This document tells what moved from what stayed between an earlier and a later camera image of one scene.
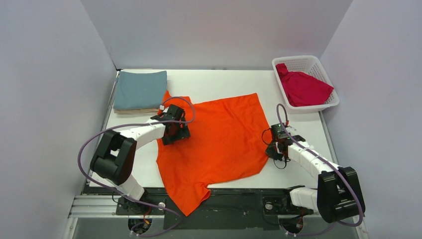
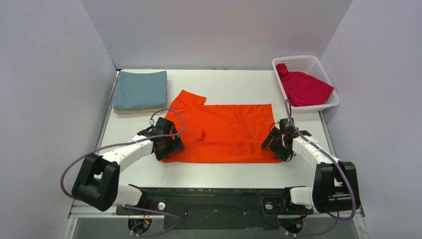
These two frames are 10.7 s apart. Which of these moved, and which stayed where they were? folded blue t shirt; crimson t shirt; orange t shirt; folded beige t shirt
Moved: orange t shirt
Stayed: folded beige t shirt; folded blue t shirt; crimson t shirt
